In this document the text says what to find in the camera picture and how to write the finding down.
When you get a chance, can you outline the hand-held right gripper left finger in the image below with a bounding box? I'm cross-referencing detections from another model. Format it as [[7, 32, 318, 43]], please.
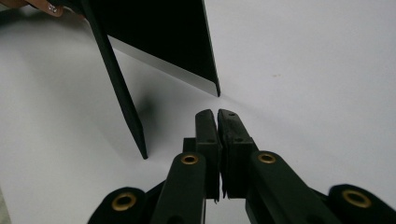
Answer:
[[148, 108, 223, 224]]

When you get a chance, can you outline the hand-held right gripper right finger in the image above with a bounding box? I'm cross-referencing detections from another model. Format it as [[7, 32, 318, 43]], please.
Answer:
[[217, 108, 344, 224]]

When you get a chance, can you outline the wooden table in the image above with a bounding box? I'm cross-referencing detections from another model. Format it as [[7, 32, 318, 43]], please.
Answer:
[[0, 0, 64, 18]]

